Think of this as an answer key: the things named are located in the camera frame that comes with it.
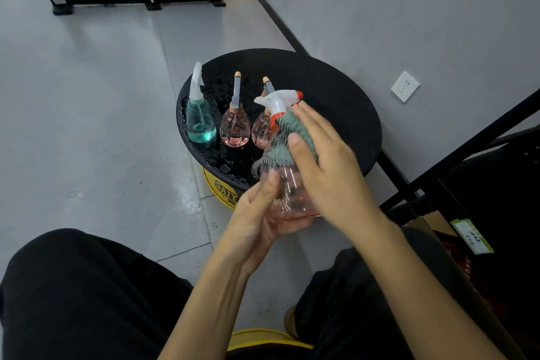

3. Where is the person's left hand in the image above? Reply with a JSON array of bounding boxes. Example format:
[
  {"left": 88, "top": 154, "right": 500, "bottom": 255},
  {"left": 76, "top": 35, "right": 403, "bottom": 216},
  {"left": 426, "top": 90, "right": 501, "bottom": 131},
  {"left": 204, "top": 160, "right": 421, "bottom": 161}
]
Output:
[{"left": 214, "top": 169, "right": 315, "bottom": 276}]

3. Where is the person's right hand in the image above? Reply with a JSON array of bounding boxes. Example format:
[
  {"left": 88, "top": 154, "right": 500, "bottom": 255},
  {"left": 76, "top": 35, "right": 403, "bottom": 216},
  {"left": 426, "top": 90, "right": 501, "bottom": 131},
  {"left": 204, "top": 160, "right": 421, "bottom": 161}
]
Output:
[{"left": 286, "top": 101, "right": 387, "bottom": 236}]

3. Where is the green cleaning cloth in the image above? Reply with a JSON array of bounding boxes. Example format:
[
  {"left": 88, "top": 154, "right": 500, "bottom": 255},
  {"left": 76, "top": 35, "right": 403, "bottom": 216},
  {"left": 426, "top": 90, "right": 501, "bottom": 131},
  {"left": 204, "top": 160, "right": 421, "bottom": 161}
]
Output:
[{"left": 251, "top": 110, "right": 317, "bottom": 179}]

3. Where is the pink spray bottle grey nozzle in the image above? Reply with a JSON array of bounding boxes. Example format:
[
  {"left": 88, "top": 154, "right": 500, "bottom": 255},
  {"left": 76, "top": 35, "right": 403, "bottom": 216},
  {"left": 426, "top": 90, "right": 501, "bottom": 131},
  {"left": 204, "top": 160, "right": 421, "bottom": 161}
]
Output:
[
  {"left": 251, "top": 76, "right": 277, "bottom": 150},
  {"left": 219, "top": 71, "right": 251, "bottom": 149}
]

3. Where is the pink bottle orange white nozzle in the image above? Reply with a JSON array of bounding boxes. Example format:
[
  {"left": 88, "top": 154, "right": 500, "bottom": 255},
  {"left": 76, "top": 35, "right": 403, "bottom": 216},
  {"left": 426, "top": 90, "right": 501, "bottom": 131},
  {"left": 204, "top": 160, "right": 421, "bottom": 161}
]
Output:
[{"left": 253, "top": 89, "right": 320, "bottom": 221}]

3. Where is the green spray bottle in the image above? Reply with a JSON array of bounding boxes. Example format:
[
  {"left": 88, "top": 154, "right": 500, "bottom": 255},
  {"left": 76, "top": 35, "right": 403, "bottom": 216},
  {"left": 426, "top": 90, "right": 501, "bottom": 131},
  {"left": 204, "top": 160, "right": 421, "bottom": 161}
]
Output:
[{"left": 186, "top": 61, "right": 217, "bottom": 145}]

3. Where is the black metal rack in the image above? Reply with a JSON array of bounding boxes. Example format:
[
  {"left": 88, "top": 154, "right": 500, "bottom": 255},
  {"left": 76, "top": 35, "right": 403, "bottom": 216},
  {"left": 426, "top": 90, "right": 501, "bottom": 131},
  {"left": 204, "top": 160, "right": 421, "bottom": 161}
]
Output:
[{"left": 379, "top": 87, "right": 540, "bottom": 360}]

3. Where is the person's right forearm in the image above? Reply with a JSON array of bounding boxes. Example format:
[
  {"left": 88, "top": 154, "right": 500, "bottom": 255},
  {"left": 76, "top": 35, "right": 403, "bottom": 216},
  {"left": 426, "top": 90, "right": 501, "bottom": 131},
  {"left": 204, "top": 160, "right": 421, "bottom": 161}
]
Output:
[{"left": 350, "top": 214, "right": 507, "bottom": 360}]

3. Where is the person's light shoe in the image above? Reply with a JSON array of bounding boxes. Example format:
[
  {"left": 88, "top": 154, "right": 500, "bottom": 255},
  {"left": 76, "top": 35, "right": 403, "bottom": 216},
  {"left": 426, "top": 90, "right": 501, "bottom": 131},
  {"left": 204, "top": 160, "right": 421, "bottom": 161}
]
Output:
[{"left": 283, "top": 304, "right": 301, "bottom": 339}]

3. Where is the yellow barrel base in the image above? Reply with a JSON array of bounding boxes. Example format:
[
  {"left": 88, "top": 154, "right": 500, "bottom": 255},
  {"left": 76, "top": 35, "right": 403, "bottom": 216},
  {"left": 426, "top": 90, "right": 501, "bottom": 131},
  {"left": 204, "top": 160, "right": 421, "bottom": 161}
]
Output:
[{"left": 202, "top": 166, "right": 244, "bottom": 211}]

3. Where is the round black table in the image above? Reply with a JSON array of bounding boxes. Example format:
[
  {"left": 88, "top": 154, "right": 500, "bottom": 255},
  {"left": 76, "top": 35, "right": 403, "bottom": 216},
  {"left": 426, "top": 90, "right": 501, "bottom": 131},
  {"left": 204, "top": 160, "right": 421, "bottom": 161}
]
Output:
[{"left": 176, "top": 48, "right": 383, "bottom": 192}]

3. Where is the brown cardboard box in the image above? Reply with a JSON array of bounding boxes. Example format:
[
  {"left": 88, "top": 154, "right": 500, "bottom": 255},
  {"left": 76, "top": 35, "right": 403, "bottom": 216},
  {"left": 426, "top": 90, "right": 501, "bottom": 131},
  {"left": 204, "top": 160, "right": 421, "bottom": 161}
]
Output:
[{"left": 404, "top": 210, "right": 526, "bottom": 360}]

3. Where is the yellow round stool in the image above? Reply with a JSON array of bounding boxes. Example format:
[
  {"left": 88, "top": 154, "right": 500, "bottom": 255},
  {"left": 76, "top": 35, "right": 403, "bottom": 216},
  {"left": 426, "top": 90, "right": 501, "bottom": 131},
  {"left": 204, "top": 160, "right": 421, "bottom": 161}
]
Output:
[{"left": 227, "top": 328, "right": 314, "bottom": 352}]

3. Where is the green white label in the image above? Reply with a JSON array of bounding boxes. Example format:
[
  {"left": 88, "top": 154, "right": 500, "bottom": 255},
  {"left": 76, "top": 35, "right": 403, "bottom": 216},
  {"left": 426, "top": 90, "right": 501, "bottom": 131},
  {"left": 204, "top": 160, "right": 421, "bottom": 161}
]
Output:
[{"left": 449, "top": 218, "right": 495, "bottom": 256}]

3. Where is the white wall socket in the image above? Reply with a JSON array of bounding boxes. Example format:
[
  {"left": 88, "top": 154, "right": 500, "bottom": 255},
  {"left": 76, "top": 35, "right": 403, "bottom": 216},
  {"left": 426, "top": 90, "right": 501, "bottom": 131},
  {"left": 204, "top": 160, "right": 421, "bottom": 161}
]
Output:
[{"left": 390, "top": 71, "right": 421, "bottom": 104}]

